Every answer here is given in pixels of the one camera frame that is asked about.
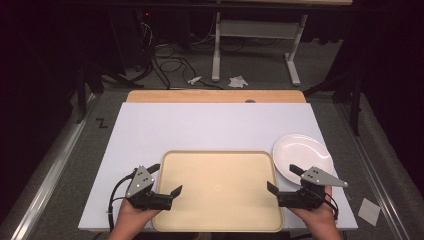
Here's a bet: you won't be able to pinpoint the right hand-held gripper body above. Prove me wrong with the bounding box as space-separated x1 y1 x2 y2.
277 165 349 212

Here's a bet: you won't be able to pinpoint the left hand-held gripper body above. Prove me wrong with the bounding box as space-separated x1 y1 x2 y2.
125 165 175 212

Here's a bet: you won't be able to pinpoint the white round plate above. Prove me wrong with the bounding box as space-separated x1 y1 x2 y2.
272 133 335 187

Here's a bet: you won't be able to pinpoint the beige plastic tray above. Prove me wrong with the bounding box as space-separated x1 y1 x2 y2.
151 149 285 233

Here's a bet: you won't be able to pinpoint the person's left hand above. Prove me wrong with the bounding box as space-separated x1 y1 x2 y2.
114 198 158 232

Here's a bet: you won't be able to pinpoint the person's right hand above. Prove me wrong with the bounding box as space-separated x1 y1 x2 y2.
288 185 338 232

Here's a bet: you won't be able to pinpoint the white board table cover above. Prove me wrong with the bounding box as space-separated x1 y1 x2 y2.
78 102 359 232

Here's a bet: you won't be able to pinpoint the flat white paper sheet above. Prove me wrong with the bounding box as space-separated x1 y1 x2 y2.
357 197 382 227

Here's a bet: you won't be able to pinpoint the black metal stand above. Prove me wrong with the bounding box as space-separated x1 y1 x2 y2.
74 63 144 125
303 66 364 136

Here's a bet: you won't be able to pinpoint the dark computer tower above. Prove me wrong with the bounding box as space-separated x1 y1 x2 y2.
133 8 158 72

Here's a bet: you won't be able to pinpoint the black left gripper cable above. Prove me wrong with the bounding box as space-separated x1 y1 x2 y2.
106 171 138 233

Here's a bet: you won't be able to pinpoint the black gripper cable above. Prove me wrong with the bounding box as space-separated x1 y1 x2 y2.
323 192 340 222
106 171 138 233

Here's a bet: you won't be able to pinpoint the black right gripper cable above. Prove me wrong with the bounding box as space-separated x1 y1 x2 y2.
323 192 340 222

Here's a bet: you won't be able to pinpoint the metal floor rail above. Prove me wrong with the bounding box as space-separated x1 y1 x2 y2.
334 103 411 240
9 94 98 240

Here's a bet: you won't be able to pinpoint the black floor cables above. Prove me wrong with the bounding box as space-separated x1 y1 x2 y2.
151 43 224 90

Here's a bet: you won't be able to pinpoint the white metal desk frame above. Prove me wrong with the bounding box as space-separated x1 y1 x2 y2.
211 11 309 87

